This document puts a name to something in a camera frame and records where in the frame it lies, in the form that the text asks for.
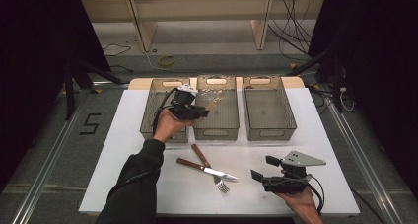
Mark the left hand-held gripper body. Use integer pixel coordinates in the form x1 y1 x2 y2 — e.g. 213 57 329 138
169 84 199 121

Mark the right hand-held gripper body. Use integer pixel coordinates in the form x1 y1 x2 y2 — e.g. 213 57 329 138
261 150 327 195

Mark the light wooden spoon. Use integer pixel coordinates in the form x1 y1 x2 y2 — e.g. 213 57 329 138
206 90 229 112

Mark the transparent grey plastic bin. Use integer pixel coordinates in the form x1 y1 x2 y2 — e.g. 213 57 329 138
242 75 298 142
139 77 191 145
192 75 241 142

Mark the wooden handled fork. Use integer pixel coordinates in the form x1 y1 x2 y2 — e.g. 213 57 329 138
190 143 231 194

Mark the wooden handled table knife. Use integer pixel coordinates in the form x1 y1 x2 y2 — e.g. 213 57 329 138
175 157 240 182

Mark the person's right hand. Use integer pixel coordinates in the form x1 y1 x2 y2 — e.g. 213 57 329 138
276 187 319 218

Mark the person's left hand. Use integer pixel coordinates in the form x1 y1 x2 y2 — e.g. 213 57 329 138
152 108 195 144

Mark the yellow tape roll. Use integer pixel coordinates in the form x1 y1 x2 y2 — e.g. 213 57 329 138
157 54 176 67

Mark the beige wooden desk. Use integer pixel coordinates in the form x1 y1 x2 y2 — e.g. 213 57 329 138
79 0 327 53

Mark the black metal stand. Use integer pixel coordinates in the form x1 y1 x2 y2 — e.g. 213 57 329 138
63 59 129 121
285 49 346 114

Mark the white table mat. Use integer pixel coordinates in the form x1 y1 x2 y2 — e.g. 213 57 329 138
78 87 361 217

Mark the black curtain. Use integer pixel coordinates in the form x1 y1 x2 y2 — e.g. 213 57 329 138
309 0 418 186
0 0 111 192

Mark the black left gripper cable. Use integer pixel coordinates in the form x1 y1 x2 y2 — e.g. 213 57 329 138
109 87 180 193

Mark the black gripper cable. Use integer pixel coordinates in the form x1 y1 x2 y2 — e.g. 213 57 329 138
307 175 325 217
109 87 180 193

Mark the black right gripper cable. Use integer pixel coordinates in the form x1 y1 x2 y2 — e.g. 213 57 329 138
307 175 325 217

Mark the white floor cable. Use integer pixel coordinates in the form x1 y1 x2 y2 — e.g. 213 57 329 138
141 49 172 73

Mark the aluminium floor rail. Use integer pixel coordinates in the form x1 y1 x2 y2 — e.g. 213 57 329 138
324 99 405 224
11 89 91 224

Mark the white looped cable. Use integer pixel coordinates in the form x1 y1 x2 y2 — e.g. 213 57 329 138
339 87 356 112

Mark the thin black floor cable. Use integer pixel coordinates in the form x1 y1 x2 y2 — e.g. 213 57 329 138
102 43 132 58

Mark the bundle of black cables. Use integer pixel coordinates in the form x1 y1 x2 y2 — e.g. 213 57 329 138
267 0 314 62

